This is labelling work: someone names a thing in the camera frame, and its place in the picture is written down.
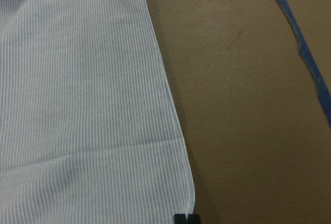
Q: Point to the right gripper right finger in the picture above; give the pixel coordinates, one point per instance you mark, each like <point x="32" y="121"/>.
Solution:
<point x="193" y="219"/>

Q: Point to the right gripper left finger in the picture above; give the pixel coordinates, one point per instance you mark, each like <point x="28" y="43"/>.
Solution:
<point x="180" y="219"/>

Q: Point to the blue striped dress shirt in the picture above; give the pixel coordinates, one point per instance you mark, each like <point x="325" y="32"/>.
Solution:
<point x="89" y="129"/>

